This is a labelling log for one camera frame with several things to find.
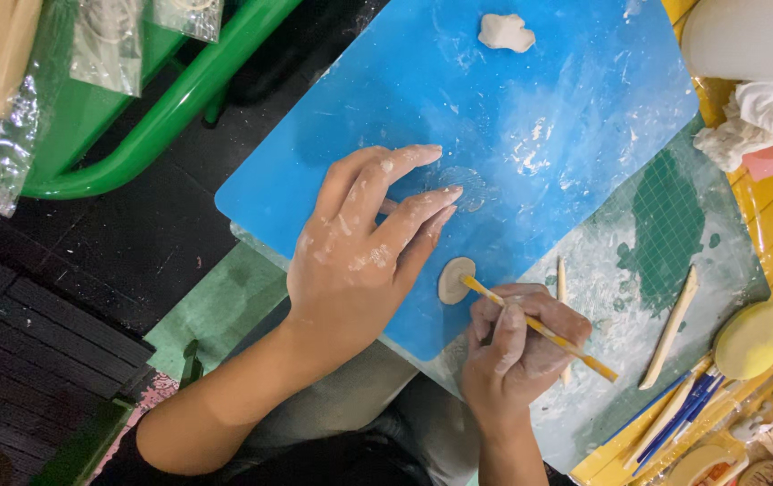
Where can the person's left hand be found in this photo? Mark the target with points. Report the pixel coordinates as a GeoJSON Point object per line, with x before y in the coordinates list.
{"type": "Point", "coordinates": [349, 263]}

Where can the blue plastic work mat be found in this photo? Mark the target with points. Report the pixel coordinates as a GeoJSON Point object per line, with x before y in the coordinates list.
{"type": "Point", "coordinates": [494, 162]}

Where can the yellow round sponge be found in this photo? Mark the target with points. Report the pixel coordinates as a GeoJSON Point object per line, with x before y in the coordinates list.
{"type": "Point", "coordinates": [753, 339]}

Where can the wooden modelling tool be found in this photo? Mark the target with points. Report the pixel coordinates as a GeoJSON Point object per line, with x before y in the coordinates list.
{"type": "Point", "coordinates": [670, 329]}

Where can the green cutting mat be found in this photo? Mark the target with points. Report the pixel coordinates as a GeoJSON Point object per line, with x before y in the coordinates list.
{"type": "Point", "coordinates": [650, 270]}

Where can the yellow tray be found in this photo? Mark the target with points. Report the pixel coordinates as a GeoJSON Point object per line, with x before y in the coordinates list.
{"type": "Point", "coordinates": [758, 270]}

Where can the white crumpled cloth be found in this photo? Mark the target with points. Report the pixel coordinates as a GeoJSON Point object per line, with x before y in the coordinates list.
{"type": "Point", "coordinates": [754, 118]}

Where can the white round container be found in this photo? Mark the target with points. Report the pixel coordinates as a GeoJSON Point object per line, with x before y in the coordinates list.
{"type": "Point", "coordinates": [747, 39]}

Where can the thin wooden modelling stick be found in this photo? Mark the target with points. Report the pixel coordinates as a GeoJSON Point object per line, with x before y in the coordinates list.
{"type": "Point", "coordinates": [561, 287]}

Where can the white clay lump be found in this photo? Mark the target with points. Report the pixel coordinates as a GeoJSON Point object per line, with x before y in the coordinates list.
{"type": "Point", "coordinates": [506, 32]}

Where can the yellow striped modelling stick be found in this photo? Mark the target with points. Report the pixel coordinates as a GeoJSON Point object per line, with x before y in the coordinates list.
{"type": "Point", "coordinates": [542, 329]}

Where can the heap of craft supplies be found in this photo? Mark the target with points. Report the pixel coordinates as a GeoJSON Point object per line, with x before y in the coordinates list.
{"type": "Point", "coordinates": [764, 439]}

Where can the green plastic stool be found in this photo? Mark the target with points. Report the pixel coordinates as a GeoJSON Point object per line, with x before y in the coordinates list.
{"type": "Point", "coordinates": [150, 108]}

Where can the person's right hand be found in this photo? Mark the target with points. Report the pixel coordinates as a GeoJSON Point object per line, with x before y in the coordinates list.
{"type": "Point", "coordinates": [518, 344]}

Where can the flat round clay piece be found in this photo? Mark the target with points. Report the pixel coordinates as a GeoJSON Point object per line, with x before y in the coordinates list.
{"type": "Point", "coordinates": [452, 282]}

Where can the clear plastic bags with clay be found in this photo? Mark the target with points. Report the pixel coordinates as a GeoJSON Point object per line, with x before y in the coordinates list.
{"type": "Point", "coordinates": [15, 81]}

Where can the person's right fingers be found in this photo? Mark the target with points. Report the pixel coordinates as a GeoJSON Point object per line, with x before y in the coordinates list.
{"type": "Point", "coordinates": [511, 324]}

